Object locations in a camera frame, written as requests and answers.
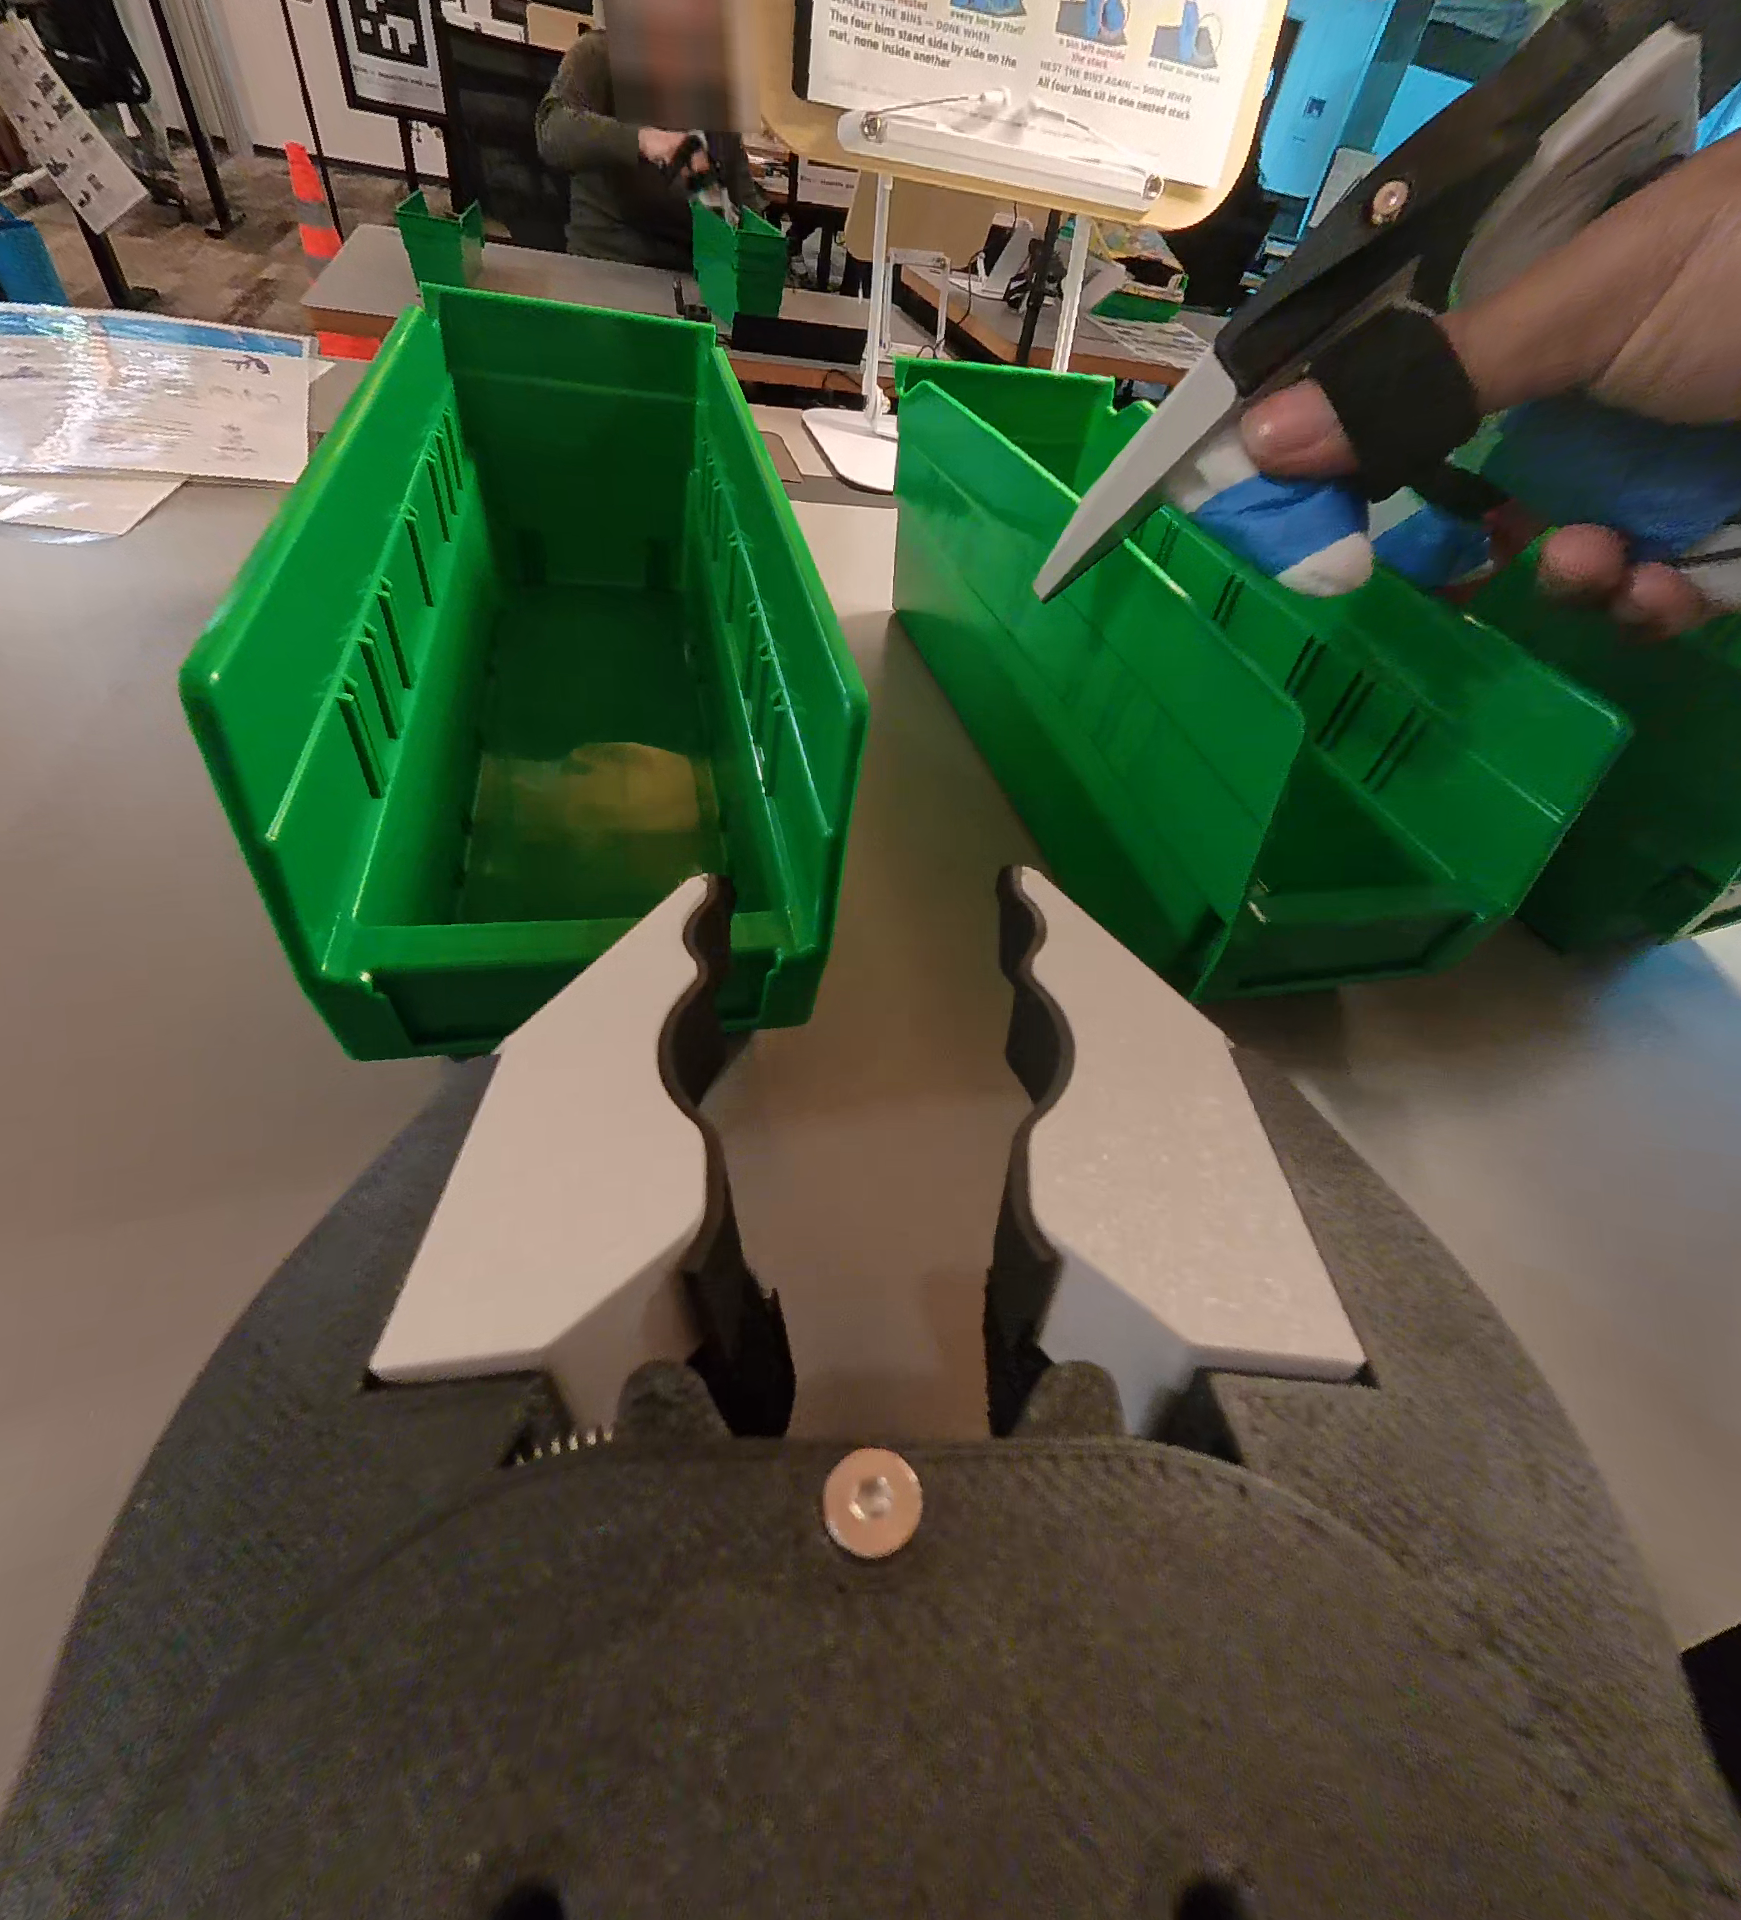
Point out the person's right hand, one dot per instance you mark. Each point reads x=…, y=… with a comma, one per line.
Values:
x=1683, y=285

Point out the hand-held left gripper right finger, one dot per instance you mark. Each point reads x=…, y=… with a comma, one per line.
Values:
x=1185, y=1201

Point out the green plastic bin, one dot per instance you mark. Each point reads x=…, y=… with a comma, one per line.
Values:
x=1683, y=784
x=1111, y=722
x=406, y=975

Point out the marker tag poster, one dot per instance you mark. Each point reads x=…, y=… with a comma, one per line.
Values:
x=394, y=53

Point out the orange striped cone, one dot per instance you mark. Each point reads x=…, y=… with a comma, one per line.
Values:
x=314, y=212

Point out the printed instruction sheet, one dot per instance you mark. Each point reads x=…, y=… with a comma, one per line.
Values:
x=962, y=60

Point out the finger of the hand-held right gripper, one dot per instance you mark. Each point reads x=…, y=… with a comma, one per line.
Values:
x=1141, y=478

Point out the background instruction sign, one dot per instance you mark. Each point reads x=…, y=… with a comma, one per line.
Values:
x=60, y=130

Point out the white and wood document stand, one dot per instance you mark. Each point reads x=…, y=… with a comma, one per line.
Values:
x=839, y=445

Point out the green background bin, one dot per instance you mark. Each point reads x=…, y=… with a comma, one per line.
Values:
x=435, y=237

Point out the printed paper sheet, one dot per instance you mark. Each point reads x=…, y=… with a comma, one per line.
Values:
x=90, y=419

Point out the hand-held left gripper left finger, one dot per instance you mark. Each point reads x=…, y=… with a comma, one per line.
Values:
x=543, y=1201

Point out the green bin stack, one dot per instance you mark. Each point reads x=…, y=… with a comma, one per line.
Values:
x=736, y=264

